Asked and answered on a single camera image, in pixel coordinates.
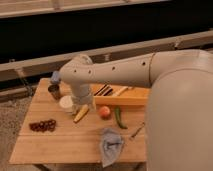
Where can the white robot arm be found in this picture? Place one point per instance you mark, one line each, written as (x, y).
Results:
(179, 110)

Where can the dark utensil in bin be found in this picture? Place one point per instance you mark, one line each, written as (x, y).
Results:
(103, 91)

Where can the yellow plastic bin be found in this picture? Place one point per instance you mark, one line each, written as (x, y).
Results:
(135, 96)

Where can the green chili pepper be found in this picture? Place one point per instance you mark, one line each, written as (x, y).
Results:
(117, 112)

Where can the yellow banana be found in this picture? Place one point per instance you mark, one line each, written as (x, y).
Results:
(82, 112)

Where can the white cup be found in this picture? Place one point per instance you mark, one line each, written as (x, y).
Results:
(66, 104)

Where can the dark metal can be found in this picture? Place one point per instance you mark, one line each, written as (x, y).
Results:
(54, 90)

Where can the metal fork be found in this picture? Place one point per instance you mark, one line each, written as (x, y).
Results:
(137, 131)

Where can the grey blue cloth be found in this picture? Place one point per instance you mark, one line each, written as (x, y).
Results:
(111, 145)

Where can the wooden table board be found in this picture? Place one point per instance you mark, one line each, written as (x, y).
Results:
(72, 142)

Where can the dark grape bunch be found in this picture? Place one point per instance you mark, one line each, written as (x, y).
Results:
(42, 126)

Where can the white handled brush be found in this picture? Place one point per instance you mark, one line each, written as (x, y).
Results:
(118, 92)

